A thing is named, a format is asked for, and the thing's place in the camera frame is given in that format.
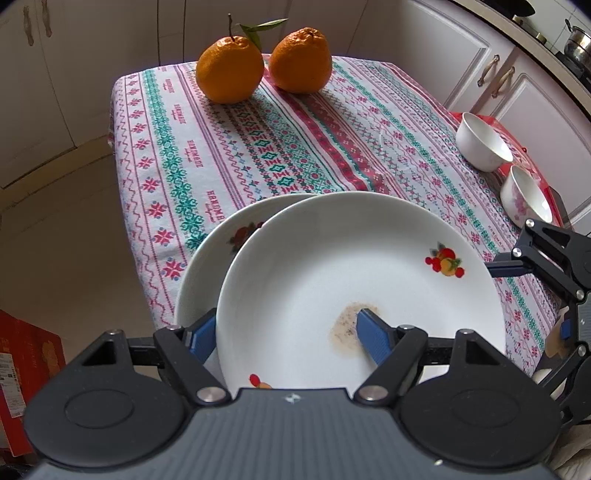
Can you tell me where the steel pot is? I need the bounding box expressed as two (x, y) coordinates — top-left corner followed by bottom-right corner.
(564, 18), (591, 62)

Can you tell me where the white kitchen cabinet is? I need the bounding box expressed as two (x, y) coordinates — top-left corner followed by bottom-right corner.
(0, 0), (591, 232)

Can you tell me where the white plate with fruit print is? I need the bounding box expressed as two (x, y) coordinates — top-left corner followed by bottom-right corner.
(216, 191), (507, 389)
(175, 194), (319, 329)

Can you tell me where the patterned tablecloth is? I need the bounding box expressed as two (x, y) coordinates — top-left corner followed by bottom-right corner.
(108, 54), (578, 388)

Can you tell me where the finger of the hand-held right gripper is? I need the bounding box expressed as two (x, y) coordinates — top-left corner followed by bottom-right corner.
(532, 295), (591, 426)
(487, 219), (591, 304)

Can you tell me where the red carton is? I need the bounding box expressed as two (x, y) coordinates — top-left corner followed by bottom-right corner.
(0, 309), (66, 459)

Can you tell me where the orange with stem and leaf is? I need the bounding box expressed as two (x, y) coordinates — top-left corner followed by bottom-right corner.
(195, 14), (289, 104)

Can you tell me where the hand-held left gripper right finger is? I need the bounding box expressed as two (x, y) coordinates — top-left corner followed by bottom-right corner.
(355, 309), (509, 406)

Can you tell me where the red round gift box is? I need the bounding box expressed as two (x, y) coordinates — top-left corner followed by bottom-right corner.
(450, 111), (564, 227)

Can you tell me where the gas stove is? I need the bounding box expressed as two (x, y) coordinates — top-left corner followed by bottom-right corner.
(510, 11), (591, 79)

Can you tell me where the white bowl with pink flowers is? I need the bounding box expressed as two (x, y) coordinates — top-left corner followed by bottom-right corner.
(500, 165), (553, 228)

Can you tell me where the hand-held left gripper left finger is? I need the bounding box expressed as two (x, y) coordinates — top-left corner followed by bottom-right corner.
(81, 308), (232, 406)

